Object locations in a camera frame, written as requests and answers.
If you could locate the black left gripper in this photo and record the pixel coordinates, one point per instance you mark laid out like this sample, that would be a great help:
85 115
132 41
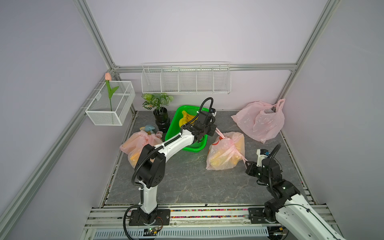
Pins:
212 127

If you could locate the green variegated artificial plant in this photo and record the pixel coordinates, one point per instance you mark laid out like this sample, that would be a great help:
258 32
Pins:
157 102

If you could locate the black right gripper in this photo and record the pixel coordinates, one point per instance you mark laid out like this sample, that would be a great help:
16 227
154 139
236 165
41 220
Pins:
250 168

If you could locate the black ceramic vase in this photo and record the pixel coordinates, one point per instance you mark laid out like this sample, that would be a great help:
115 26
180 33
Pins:
162 119

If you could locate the artificial pink tulip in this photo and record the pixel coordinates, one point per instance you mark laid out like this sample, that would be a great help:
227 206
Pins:
110 90

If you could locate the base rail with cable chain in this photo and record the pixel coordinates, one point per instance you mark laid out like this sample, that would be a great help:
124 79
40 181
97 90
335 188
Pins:
185 222

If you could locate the yellow banana bunch in basket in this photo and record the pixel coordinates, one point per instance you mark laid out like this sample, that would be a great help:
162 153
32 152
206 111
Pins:
186 119

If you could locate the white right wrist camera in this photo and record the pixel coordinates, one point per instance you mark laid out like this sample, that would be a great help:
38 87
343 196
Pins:
261 154

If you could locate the pink peach printed bag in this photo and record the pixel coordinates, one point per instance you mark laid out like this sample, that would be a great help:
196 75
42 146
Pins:
226 152

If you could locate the green plastic basket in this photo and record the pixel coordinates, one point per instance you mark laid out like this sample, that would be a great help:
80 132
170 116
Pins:
174 128

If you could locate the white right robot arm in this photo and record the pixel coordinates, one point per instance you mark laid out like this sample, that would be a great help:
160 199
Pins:
288 206

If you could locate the plain pink plastic bag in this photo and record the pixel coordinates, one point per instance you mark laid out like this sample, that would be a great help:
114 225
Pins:
261 121

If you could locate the white wire wall basket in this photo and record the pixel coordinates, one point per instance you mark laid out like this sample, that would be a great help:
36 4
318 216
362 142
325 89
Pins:
99 111

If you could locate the white wire wall shelf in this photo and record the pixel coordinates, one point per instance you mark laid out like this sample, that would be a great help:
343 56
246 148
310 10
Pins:
187 78

